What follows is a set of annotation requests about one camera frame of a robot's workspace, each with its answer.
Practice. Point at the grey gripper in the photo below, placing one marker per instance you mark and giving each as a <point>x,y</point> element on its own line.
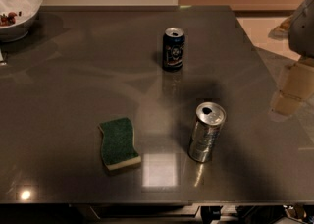
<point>303,28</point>

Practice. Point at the blue pepsi can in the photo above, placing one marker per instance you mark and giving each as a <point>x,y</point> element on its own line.
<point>173,47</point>

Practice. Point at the silver soda can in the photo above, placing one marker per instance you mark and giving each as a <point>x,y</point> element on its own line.
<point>209,120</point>

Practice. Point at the green and yellow sponge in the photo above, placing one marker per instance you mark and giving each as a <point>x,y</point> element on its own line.
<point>117,147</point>

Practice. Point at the white bowl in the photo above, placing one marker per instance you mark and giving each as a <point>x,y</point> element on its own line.
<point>22,25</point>

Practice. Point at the red snack items in bowl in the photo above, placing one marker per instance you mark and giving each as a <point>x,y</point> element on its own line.
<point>9,19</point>

